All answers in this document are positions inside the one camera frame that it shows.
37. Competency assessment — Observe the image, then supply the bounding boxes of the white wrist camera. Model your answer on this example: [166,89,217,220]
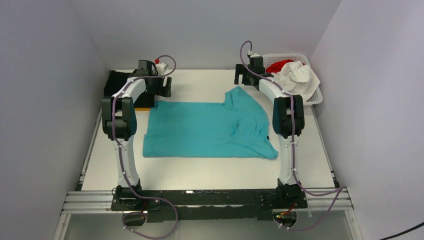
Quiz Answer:
[247,50,261,58]
[154,58,168,76]

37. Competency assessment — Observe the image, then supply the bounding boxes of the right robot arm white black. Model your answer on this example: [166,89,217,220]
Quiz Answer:
[234,53,308,210]

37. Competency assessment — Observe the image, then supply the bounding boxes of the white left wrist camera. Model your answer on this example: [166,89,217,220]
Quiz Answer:
[154,58,168,76]

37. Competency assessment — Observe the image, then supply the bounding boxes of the black cable bottom right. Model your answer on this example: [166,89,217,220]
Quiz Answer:
[379,221,424,240]

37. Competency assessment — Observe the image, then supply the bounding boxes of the red t shirt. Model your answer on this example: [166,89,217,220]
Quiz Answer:
[265,59,294,74]

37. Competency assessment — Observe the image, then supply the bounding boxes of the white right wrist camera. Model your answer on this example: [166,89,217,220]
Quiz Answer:
[247,50,261,58]

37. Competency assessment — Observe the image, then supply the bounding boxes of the turquoise t shirt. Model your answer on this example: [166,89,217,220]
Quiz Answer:
[142,86,279,160]

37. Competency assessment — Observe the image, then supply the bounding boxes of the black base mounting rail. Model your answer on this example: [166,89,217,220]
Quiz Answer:
[110,185,308,223]

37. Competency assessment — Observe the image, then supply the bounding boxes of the folded yellow t shirt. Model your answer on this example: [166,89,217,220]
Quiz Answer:
[134,107,151,112]

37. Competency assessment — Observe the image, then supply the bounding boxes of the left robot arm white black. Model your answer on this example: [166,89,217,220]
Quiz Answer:
[101,59,172,212]

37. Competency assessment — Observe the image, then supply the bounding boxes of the folded black t shirt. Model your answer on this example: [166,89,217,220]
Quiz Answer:
[103,70,155,109]

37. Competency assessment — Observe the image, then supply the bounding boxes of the white t shirt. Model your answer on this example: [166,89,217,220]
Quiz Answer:
[271,60,321,103]

